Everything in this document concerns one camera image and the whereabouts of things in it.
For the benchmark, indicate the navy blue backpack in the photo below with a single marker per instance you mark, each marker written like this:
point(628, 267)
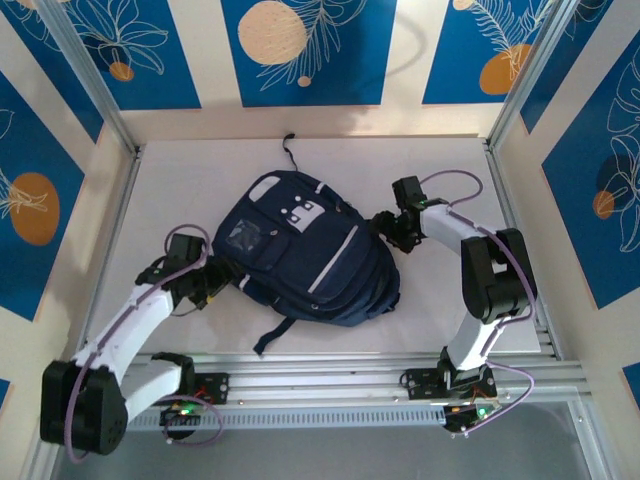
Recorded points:
point(310, 250)

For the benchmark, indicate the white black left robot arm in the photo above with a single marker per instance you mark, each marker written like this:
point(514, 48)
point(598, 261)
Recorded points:
point(130, 325)

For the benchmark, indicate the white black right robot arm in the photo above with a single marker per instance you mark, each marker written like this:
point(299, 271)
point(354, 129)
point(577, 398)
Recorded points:
point(450, 225)

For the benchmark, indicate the black controller board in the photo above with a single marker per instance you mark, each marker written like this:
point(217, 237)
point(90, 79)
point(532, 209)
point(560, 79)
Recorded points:
point(172, 417)
point(460, 420)

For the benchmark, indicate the blue poster beige circle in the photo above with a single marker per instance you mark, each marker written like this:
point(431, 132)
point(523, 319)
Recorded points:
point(350, 60)

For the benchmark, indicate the aluminium side rail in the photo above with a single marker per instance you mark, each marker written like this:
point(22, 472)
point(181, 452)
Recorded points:
point(120, 210)
point(505, 200)

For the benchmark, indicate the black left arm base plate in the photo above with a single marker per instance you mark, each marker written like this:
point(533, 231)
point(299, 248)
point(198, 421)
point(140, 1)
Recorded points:
point(217, 385)

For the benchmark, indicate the aluminium frame rails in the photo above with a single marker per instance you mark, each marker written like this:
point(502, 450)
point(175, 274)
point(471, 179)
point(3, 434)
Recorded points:
point(310, 385)

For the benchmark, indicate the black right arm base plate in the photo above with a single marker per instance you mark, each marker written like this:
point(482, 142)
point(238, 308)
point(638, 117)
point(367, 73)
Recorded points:
point(415, 386)

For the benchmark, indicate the blue floral wall poster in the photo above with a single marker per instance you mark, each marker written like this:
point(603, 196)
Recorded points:
point(632, 380)
point(590, 200)
point(30, 150)
point(165, 60)
point(4, 395)
point(559, 75)
point(460, 50)
point(62, 75)

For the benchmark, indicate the aluminium frame post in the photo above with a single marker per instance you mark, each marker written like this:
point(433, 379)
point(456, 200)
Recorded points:
point(92, 75)
point(534, 75)

